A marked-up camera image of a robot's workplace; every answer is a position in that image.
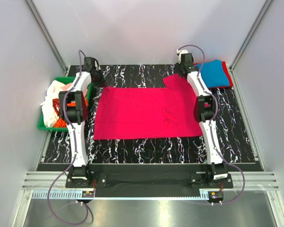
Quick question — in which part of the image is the magenta t shirt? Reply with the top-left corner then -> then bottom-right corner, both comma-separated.
94,74 -> 203,140

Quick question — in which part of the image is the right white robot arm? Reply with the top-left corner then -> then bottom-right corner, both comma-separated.
177,50 -> 228,188

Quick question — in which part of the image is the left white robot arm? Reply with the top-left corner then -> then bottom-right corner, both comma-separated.
58,57 -> 103,187

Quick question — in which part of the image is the folded red t shirt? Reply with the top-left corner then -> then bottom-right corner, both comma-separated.
193,61 -> 234,89

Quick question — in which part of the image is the light pink t shirt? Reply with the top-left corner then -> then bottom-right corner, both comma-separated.
61,83 -> 88,98

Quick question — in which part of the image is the dark red patterned garment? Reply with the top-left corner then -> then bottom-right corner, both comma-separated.
53,98 -> 61,118

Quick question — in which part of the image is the orange t shirt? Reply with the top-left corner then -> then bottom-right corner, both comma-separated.
53,98 -> 88,128

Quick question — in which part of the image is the white t shirt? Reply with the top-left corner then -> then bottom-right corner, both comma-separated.
40,80 -> 65,128

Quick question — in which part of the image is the green plastic bin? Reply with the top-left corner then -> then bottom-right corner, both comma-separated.
37,77 -> 93,132

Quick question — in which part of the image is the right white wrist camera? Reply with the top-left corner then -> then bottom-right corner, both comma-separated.
176,49 -> 188,64

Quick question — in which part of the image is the aluminium frame rail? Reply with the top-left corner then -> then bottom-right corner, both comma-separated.
22,172 -> 279,191

